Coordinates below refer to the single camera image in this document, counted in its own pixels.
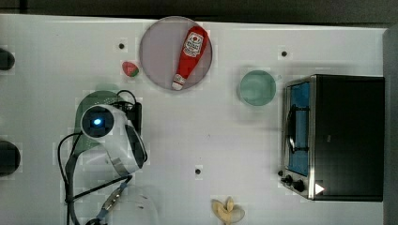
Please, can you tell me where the green cup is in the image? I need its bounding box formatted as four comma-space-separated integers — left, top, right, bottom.
238, 70, 276, 107

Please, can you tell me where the red ketchup bottle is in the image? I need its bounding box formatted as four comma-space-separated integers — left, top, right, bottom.
172, 25, 208, 91

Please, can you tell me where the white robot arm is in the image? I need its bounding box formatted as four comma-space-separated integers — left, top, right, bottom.
64, 104, 147, 225

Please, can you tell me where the black knob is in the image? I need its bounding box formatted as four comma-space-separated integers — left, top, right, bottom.
0, 141, 21, 176
0, 49, 15, 70

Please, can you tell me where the black toaster oven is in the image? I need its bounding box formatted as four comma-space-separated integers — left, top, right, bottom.
278, 74, 385, 202

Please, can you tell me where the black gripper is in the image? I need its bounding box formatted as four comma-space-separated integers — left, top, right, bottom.
113, 101, 142, 133

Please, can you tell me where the toy strawberry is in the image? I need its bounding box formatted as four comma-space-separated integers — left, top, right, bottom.
122, 61, 140, 77

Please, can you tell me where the peeled toy banana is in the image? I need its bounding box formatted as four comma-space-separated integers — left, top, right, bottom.
211, 197, 245, 225

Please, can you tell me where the pink round plate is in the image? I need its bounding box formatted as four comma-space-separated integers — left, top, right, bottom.
139, 16, 212, 91

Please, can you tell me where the black knob upper left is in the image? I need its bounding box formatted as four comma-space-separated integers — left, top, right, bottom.
0, 49, 15, 70

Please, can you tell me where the green plastic strainer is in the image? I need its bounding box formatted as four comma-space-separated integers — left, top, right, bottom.
74, 83, 123, 155

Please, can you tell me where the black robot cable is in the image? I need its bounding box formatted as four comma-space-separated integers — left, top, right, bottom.
56, 89, 139, 225

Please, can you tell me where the black knob lower left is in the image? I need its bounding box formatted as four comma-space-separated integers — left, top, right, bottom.
0, 141, 21, 176

